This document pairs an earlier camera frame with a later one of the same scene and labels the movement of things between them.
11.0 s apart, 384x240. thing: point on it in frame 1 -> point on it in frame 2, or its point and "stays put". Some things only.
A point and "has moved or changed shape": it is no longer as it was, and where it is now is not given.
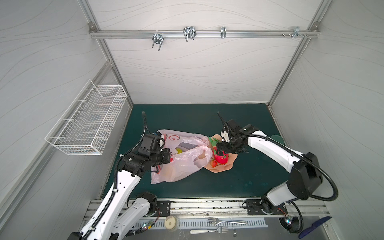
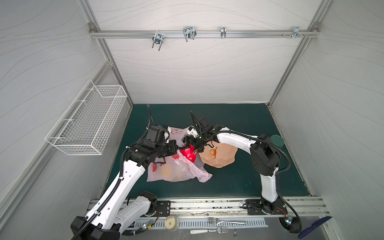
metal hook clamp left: [158, 39] stays put
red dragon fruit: [222, 158] -> [190, 153]
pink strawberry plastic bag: [189, 153] has moved or changed shape
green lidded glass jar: [278, 138] stays put
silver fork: [217, 221] stays put
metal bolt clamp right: [296, 31] stays put
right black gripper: [223, 147] -> [192, 142]
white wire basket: [86, 126] stays put
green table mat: [254, 172] stays put
